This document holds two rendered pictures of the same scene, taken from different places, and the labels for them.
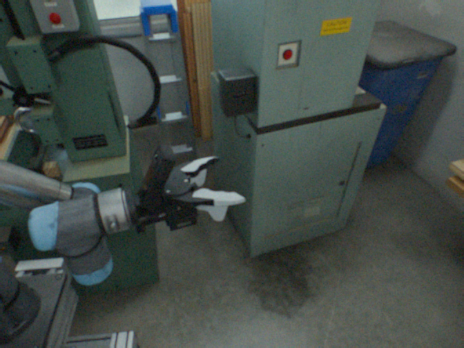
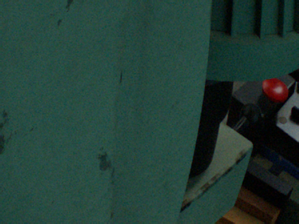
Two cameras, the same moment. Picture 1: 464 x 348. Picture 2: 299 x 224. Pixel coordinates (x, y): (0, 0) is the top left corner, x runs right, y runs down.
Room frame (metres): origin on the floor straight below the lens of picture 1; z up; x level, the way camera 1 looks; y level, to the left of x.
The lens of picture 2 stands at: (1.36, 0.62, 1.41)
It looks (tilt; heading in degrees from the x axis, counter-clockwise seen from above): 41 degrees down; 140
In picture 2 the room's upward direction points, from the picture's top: 6 degrees clockwise
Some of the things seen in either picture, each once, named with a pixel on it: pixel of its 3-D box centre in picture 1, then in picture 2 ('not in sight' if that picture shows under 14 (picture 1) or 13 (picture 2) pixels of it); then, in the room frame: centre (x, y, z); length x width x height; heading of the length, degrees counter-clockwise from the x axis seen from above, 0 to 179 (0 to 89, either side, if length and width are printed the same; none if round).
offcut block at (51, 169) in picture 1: (52, 169); not in sight; (0.98, 0.70, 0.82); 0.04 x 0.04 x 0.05; 13
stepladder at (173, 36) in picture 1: (171, 102); not in sight; (1.93, 0.40, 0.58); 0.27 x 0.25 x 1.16; 17
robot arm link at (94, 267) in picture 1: (87, 248); not in sight; (0.39, 0.29, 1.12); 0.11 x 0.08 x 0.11; 20
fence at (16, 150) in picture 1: (25, 123); not in sight; (1.14, 0.82, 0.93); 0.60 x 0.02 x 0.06; 14
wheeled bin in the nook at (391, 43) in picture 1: (364, 103); not in sight; (2.07, -0.91, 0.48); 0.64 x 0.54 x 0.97; 23
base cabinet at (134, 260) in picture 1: (89, 218); not in sight; (1.13, 0.74, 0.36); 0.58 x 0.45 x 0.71; 104
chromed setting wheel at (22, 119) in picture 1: (34, 120); not in sight; (1.01, 0.70, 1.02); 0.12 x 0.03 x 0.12; 104
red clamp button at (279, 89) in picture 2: not in sight; (275, 90); (1.05, 1.02, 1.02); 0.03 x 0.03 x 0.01
